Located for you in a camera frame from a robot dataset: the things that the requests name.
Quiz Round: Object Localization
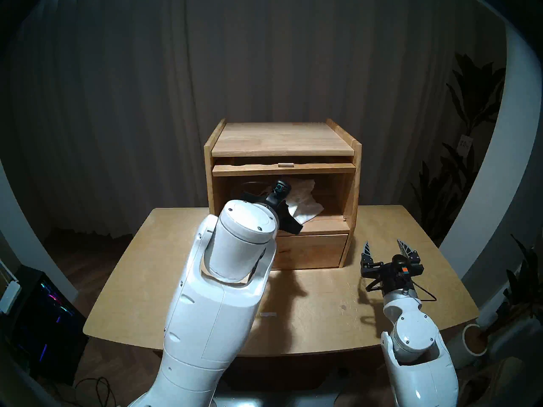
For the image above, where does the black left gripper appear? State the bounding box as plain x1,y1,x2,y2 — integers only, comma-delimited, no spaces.
241,192,304,235

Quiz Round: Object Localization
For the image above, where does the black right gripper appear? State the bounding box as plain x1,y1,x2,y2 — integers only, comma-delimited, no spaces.
361,239,425,296

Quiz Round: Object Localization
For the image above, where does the white shirt with red print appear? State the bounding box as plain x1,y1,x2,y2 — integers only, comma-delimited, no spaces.
285,178,325,225

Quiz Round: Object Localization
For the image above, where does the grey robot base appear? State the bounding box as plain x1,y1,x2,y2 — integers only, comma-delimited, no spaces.
212,368,344,407

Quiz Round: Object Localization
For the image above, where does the wooden drawer with knob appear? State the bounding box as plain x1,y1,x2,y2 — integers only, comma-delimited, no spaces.
271,234,349,270

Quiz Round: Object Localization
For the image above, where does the wooden sliding panel with knob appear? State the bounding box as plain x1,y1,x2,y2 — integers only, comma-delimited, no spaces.
212,162,356,176

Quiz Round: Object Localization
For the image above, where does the wooden cabinet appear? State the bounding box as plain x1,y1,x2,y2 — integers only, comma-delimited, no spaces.
204,118,362,270

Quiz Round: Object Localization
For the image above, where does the white round plant pot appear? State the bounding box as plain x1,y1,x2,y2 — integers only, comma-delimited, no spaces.
448,323,490,368

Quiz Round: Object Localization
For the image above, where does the grey curtain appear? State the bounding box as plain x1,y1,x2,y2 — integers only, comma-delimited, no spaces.
13,0,501,241

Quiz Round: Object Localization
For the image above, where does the tall dark leafy plant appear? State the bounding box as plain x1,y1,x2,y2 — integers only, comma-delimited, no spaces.
411,52,507,245

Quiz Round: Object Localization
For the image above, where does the black computer tower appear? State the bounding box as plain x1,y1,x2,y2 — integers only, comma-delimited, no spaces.
8,264,87,383

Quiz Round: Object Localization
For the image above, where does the white box device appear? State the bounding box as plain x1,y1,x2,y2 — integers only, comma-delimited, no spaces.
0,262,22,315

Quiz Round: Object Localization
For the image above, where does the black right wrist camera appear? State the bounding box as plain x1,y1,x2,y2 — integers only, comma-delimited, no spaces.
391,254,412,284

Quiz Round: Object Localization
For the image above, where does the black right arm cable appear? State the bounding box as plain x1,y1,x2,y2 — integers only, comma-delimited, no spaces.
367,281,437,303

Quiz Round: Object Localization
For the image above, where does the black floor cable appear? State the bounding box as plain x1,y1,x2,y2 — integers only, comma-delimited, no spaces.
74,376,115,407

